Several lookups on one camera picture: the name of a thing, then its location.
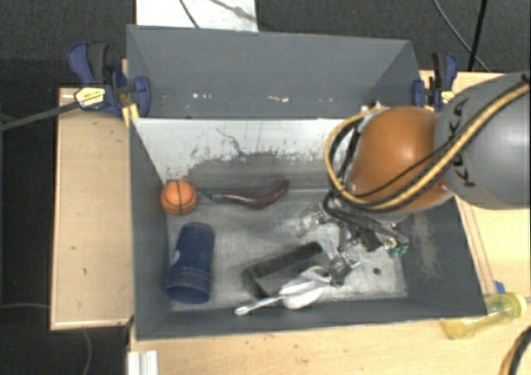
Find orange toy basketball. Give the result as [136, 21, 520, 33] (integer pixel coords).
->
[160, 179, 200, 216]

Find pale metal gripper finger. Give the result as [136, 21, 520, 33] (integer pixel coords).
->
[329, 254, 361, 286]
[295, 203, 332, 238]

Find dark green flat block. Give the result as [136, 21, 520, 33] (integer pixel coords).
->
[241, 241, 329, 299]

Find grey metal bin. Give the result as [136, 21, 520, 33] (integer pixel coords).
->
[124, 23, 489, 342]

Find dark blue plastic cup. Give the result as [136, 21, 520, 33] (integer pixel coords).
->
[162, 221, 216, 305]

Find purple toy eggplant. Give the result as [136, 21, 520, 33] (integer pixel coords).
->
[198, 178, 291, 211]

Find pale wood board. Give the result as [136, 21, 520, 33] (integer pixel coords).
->
[50, 86, 136, 331]

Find white sunglasses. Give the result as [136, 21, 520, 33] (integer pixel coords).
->
[233, 265, 334, 317]

